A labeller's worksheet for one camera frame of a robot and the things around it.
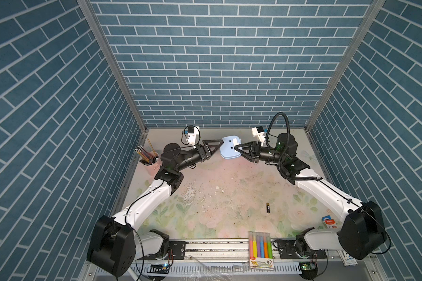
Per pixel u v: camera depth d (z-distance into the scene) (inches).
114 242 15.5
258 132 27.3
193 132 25.9
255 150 25.3
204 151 24.1
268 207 33.8
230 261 28.2
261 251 28.8
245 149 26.8
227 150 27.2
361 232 15.9
